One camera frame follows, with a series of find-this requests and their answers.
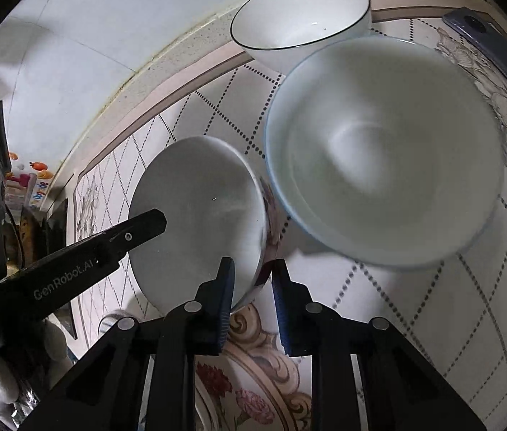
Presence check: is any white bowl floral outside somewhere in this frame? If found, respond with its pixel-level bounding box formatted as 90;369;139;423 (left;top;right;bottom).
129;136;279;314

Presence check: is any white bowl blue rim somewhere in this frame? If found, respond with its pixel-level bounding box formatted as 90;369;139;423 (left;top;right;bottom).
264;36;504;268

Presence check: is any white bowl black rim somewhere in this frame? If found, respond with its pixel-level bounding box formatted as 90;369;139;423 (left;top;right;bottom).
230;0;372;74

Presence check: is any blue striped fluted plate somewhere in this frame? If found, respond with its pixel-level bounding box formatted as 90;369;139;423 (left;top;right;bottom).
98;309;140;338

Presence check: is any diamond-pattern counter mat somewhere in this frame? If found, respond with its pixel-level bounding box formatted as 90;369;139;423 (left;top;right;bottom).
74;0;507;430

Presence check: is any blue smartphone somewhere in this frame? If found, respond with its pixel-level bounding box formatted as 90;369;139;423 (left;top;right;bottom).
441;7;507;78

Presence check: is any colourful cartoon wall sticker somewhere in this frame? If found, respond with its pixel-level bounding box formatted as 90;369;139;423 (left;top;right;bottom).
5;152;54;212

